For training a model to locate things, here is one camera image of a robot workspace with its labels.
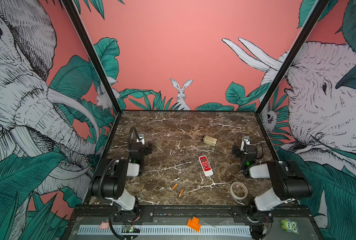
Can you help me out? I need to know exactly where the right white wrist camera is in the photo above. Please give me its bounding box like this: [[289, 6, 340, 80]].
[[241, 136, 251, 153]]

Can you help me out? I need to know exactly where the black front mounting rail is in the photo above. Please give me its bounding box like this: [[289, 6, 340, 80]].
[[70, 205, 312, 223]]

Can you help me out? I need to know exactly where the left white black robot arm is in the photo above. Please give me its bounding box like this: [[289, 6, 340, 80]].
[[88, 127, 152, 240]]

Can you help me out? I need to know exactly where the white red remote control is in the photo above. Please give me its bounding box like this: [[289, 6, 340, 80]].
[[199, 156, 214, 177]]

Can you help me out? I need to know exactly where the white slotted cable duct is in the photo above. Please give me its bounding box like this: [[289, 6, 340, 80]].
[[76, 224, 252, 236]]

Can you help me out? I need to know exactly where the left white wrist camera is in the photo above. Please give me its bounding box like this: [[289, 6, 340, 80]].
[[136, 134, 145, 145]]

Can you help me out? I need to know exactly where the green owl toy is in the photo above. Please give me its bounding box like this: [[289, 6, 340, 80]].
[[281, 219, 299, 234]]

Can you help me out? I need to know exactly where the orange toy brick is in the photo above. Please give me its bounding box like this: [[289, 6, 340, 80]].
[[187, 217, 202, 233]]

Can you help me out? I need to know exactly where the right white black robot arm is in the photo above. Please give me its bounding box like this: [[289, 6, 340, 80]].
[[232, 137, 313, 240]]

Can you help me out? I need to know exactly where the small green circuit board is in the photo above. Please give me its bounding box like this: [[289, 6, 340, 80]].
[[122, 226, 140, 234]]

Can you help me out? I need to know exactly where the clear tape roll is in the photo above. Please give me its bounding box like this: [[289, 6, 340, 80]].
[[230, 182, 248, 201]]

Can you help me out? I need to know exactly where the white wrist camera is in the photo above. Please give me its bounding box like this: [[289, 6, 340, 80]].
[[136, 134, 145, 145], [241, 136, 251, 153]]

